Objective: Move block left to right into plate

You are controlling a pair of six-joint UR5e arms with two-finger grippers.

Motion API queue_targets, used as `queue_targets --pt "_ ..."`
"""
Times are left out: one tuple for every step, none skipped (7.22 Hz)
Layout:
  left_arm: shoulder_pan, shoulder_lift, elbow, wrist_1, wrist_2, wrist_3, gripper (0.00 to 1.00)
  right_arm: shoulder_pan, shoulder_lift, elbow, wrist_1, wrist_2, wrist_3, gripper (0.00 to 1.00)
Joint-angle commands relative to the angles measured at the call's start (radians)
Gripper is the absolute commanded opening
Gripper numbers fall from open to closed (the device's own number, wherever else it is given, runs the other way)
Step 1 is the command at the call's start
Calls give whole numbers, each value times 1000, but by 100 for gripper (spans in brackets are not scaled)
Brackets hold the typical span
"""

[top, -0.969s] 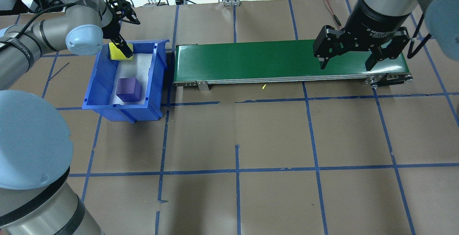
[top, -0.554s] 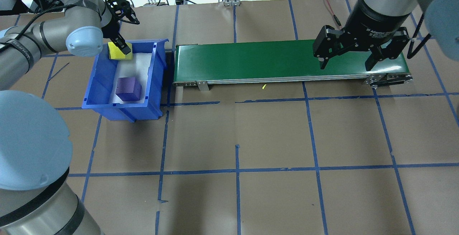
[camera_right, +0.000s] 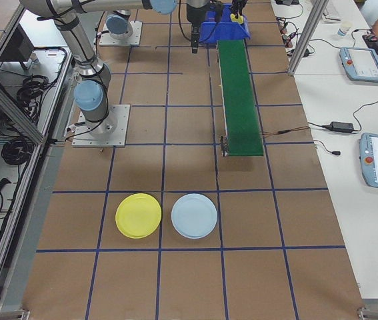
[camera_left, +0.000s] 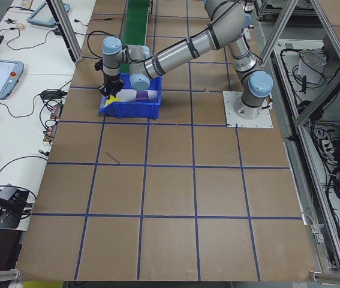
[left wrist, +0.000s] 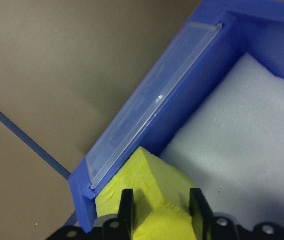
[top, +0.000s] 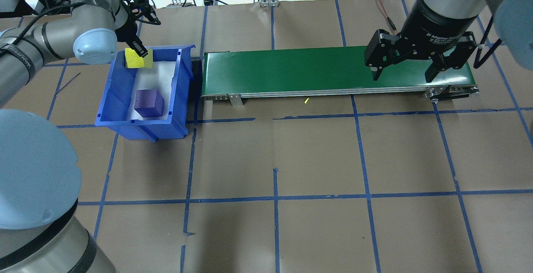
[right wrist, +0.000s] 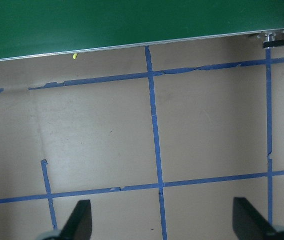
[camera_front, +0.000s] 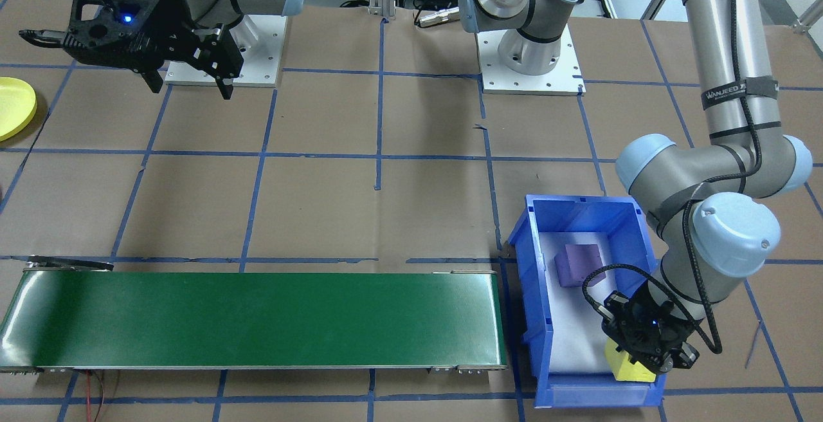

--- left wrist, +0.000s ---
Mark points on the yellow foam block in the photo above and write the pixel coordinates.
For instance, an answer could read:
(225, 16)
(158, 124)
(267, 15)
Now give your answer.
(156, 180)

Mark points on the blue plastic storage bin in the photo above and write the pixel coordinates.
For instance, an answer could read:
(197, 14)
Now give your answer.
(194, 95)

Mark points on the white foam sheet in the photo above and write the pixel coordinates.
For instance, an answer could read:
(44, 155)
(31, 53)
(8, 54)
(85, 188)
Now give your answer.
(244, 137)

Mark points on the clear plastic label cover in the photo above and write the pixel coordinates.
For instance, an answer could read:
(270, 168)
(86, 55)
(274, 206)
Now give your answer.
(144, 105)

